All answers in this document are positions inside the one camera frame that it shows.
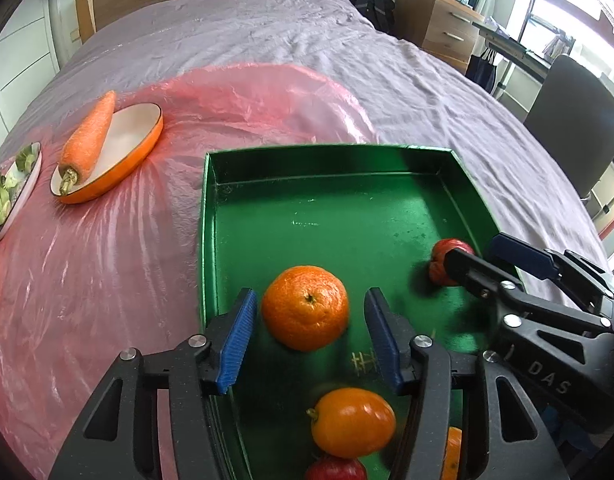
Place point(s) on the black backpack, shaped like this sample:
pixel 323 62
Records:
pixel 372 0

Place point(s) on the green tray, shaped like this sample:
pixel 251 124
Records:
pixel 337 220

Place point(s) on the pink plastic sheet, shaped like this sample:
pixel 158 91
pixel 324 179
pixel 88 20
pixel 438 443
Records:
pixel 112 285

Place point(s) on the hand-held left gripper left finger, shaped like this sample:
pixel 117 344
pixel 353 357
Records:
pixel 237 340

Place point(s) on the orange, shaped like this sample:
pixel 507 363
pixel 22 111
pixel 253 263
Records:
pixel 305 307
pixel 352 422
pixel 452 452

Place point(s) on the desk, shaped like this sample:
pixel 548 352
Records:
pixel 517 50

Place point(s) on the dark bag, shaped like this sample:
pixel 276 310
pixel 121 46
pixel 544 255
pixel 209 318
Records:
pixel 482 70

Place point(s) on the white plate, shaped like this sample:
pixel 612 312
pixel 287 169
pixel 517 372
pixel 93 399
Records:
pixel 27 185

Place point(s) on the small bok choy piece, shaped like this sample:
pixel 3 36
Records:
pixel 27 159

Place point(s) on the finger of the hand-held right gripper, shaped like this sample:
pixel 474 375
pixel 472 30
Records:
pixel 467 270
pixel 522 260

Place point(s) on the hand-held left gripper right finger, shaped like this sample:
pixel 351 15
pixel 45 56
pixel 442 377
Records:
pixel 384 345

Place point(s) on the white wardrobe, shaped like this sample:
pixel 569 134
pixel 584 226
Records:
pixel 17 60

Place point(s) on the wall socket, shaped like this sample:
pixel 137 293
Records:
pixel 75 35

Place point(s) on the carrot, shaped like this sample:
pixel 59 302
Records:
pixel 87 145

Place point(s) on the orange oval dish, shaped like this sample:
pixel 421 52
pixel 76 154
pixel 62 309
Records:
pixel 132 130

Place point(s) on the wooden dresser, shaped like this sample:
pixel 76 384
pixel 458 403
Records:
pixel 437 20

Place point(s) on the grey chair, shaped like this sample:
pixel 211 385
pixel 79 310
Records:
pixel 572 120

